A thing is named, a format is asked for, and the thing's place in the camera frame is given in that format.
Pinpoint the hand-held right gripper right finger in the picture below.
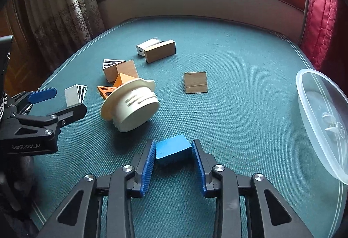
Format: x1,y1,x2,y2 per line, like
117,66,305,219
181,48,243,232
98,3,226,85
191,139,313,238

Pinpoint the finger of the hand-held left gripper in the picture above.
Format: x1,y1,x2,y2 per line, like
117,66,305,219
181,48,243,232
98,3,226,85
8,87,57,116
7,103,87,138

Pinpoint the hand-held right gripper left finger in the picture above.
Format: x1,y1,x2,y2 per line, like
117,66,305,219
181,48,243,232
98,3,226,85
35,139,156,238

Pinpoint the striped triangular block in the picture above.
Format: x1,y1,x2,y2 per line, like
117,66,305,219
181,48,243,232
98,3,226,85
102,59,126,83
64,85,88,107

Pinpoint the blue block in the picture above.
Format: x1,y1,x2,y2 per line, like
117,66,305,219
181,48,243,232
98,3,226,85
156,134,193,166

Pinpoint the orange triangular block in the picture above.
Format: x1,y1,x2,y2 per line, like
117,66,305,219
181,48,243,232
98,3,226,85
97,86,116,100

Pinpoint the cream round plastic fitting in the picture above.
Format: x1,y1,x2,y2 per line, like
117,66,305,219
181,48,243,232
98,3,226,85
100,78,161,133

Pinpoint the orange rectangular block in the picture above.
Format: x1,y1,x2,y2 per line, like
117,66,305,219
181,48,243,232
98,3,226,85
113,73,138,88

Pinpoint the wooden wedge block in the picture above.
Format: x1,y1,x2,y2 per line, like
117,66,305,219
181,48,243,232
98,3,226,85
116,60,139,79

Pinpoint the white power adapter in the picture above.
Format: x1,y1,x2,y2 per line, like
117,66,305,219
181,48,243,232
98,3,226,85
136,38,164,58

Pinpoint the long wooden block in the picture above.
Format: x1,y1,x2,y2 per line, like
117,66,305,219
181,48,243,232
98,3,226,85
143,40,176,64

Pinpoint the clear plastic bowl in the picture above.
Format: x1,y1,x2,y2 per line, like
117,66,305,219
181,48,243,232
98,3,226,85
296,69,348,185

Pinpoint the patterned beige curtain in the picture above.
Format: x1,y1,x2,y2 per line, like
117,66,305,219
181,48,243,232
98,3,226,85
23,0,106,67

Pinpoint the red quilted curtain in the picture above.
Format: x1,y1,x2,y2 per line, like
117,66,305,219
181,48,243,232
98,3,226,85
299,0,348,70

